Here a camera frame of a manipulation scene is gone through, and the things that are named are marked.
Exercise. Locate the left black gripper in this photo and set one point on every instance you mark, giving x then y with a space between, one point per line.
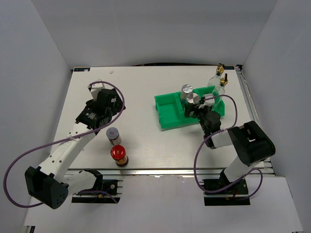
118 106

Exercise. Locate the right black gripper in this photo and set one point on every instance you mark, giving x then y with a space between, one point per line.
191 108

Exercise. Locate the white powder shaker jar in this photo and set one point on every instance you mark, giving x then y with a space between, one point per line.
192 99

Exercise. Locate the oil bottle with dark contents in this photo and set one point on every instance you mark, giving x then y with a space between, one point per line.
219 90

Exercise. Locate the red label spice jar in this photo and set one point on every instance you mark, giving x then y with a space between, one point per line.
113 136

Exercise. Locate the blue label shaker jar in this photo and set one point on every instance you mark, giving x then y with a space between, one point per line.
185 90

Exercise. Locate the green three-compartment bin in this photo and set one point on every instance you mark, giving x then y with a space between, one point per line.
171 112

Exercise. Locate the clear oil bottle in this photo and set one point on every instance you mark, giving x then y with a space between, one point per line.
216 78

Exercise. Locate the red cap sauce bottle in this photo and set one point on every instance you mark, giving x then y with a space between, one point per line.
118 153

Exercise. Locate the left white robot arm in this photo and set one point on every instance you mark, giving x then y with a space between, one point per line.
48 182

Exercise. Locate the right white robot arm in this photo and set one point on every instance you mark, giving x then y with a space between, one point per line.
251 143

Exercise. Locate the left blue table sticker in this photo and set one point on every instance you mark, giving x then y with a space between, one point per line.
81 69

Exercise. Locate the blue table sticker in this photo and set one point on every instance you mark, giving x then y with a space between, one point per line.
81 69
229 68

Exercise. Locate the right blue table sticker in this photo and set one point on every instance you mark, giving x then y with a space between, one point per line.
229 68

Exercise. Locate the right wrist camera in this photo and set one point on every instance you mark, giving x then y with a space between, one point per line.
207 100

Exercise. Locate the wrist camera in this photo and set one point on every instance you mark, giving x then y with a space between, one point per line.
207 100
95 89

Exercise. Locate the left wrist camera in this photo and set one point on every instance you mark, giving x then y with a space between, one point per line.
95 89

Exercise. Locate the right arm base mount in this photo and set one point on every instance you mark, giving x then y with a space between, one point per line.
231 194

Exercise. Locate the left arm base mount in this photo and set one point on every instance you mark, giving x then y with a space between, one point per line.
102 191

